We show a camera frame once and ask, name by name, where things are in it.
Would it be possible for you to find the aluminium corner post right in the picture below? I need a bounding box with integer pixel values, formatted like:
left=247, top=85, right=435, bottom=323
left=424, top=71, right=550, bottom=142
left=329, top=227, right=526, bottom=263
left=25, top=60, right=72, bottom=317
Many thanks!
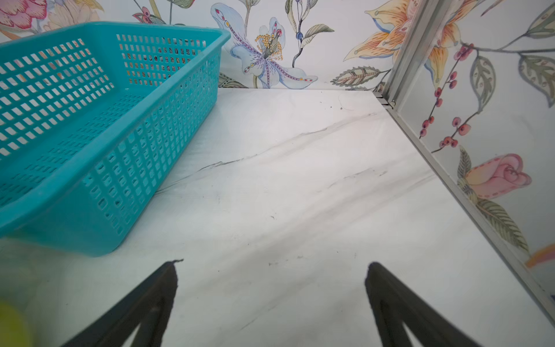
left=382, top=0, right=455, bottom=109

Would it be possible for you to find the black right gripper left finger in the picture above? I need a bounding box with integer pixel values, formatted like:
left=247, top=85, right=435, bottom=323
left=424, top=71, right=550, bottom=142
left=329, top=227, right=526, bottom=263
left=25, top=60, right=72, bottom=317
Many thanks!
left=64, top=260, right=178, bottom=346

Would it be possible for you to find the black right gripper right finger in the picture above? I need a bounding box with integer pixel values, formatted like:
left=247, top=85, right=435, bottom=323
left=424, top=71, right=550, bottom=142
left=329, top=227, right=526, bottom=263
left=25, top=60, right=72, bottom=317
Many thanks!
left=365, top=262, right=478, bottom=346

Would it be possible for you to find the teal plastic basket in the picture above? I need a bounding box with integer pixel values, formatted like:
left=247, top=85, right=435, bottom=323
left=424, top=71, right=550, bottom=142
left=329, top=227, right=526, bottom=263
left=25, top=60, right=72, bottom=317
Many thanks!
left=1, top=22, right=230, bottom=256

